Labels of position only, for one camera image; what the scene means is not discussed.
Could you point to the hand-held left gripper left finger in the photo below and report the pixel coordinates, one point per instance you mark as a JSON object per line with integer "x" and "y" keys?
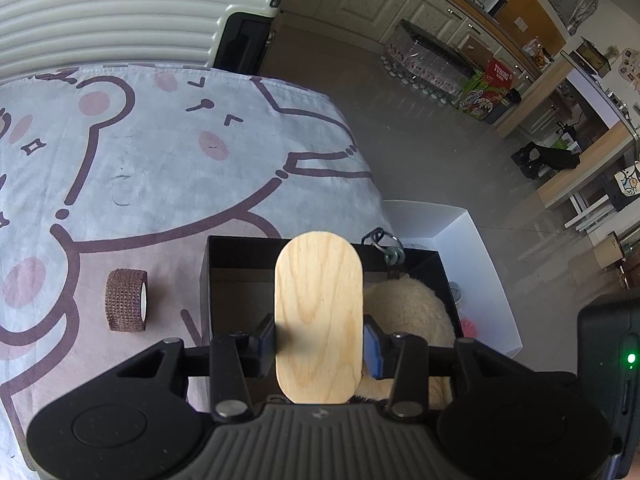
{"x": 265, "y": 345}

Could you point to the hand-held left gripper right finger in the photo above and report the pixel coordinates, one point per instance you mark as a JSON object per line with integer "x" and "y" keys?
{"x": 374, "y": 352}

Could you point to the beige teddy bear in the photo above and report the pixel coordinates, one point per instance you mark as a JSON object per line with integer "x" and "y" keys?
{"x": 415, "y": 305}

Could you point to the oval wooden board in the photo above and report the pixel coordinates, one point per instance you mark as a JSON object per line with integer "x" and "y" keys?
{"x": 317, "y": 310}

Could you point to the black box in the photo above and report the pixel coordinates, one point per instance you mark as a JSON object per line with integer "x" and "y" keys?
{"x": 240, "y": 260}

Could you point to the beige cardboard box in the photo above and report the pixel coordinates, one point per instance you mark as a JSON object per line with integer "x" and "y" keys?
{"x": 610, "y": 250}

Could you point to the pink fluffy item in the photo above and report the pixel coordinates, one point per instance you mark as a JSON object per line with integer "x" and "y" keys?
{"x": 469, "y": 326}

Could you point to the grey-blue yarn ball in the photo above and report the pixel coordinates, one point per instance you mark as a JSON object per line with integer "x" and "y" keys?
{"x": 456, "y": 294}

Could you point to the white open box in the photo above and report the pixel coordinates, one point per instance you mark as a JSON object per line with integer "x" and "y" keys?
{"x": 480, "y": 270}

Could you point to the brown bandage roll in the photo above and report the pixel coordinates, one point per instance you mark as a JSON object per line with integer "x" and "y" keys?
{"x": 125, "y": 300}

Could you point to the wooden table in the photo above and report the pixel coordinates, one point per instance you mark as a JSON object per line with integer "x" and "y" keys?
{"x": 575, "y": 180}

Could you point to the black bag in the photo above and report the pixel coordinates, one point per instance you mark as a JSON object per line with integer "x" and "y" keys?
{"x": 547, "y": 160}

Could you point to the printed cartoon blanket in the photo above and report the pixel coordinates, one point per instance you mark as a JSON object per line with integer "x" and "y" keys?
{"x": 150, "y": 170}

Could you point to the green printed carton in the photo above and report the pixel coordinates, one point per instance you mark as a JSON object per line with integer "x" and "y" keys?
{"x": 490, "y": 105}
{"x": 467, "y": 92}

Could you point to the red carton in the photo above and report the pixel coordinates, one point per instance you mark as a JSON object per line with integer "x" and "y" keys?
{"x": 500, "y": 76}

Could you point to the glass tank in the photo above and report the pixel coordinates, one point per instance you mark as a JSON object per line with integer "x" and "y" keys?
{"x": 592, "y": 55}

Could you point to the row of plastic water bottles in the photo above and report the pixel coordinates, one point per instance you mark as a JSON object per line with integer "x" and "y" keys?
{"x": 430, "y": 65}

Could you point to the snack bag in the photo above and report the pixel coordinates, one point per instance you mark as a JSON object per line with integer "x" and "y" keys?
{"x": 537, "y": 50}

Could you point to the white countertop appliance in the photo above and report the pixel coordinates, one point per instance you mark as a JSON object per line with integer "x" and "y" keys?
{"x": 489, "y": 0}

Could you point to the cream ribbed suitcase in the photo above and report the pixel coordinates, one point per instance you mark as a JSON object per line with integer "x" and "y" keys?
{"x": 110, "y": 15}

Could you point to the white chair frame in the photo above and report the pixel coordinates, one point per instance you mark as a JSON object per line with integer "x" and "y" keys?
{"x": 590, "y": 210}

